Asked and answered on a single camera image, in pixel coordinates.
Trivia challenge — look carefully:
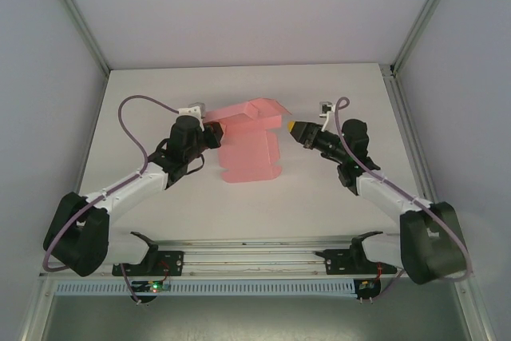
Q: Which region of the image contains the pink paper box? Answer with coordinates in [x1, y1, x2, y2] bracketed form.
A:
[202, 97, 295, 184]

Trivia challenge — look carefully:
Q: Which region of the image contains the small circuit board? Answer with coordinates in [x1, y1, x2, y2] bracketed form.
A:
[356, 279, 381, 299]

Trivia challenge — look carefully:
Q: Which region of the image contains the green-lit circuit board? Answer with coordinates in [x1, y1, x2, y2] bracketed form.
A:
[133, 279, 173, 295]

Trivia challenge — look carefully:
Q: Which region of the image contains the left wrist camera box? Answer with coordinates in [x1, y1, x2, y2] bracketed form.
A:
[177, 101, 209, 119]

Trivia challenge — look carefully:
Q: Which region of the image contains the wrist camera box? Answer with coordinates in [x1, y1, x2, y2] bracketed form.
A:
[319, 100, 335, 131]
[177, 101, 209, 119]

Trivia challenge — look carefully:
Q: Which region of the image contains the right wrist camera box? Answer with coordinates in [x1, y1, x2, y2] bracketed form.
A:
[319, 100, 335, 131]

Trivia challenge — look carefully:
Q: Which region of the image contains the aluminium table side rail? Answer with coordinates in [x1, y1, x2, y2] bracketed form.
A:
[381, 63, 511, 341]

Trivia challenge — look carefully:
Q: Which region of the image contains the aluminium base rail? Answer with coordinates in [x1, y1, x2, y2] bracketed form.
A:
[157, 238, 355, 277]

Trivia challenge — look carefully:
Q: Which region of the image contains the aluminium frame post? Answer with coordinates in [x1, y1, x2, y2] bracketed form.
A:
[389, 0, 462, 75]

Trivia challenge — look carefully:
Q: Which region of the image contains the white slotted cable duct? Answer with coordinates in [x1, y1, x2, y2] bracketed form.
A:
[53, 279, 357, 299]

